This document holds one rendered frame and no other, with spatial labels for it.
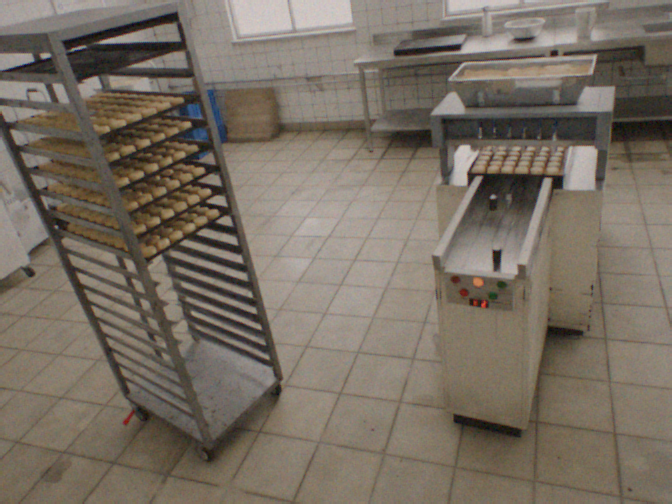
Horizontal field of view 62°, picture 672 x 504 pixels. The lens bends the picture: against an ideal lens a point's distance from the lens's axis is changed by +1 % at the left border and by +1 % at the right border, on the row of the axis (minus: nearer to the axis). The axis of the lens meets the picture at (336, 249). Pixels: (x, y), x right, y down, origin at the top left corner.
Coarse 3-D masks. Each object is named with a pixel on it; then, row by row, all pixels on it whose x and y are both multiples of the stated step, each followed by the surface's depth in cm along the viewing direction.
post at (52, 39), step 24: (48, 48) 157; (72, 72) 161; (72, 96) 162; (96, 144) 171; (96, 168) 174; (120, 216) 182; (144, 264) 193; (144, 288) 197; (168, 336) 207; (192, 384) 222; (192, 408) 226
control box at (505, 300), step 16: (448, 272) 198; (464, 272) 196; (480, 272) 195; (496, 272) 193; (448, 288) 202; (464, 288) 199; (480, 288) 196; (496, 288) 193; (512, 288) 191; (464, 304) 202; (480, 304) 199; (496, 304) 197; (512, 304) 194
